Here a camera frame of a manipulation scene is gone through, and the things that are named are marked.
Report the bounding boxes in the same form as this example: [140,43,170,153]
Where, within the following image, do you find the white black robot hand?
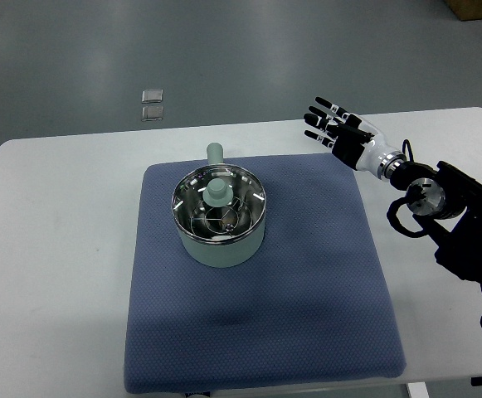
[304,97,407,180]

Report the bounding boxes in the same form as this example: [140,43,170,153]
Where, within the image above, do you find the glass lid with green knob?
[171,163,266,245]

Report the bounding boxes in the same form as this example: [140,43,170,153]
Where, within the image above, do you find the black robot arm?
[387,139,482,293]

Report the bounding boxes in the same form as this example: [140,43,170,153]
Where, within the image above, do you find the pale green pot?
[177,143,265,268]

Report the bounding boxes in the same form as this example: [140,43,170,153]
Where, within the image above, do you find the blue padded mat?
[124,153,406,394]

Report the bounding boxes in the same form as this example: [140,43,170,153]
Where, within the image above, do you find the cardboard box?
[445,0,482,22]

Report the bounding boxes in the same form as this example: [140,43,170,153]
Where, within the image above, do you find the upper metal floor plate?
[141,88,163,104]

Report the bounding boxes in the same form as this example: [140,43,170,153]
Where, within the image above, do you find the white table leg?
[407,382,430,398]

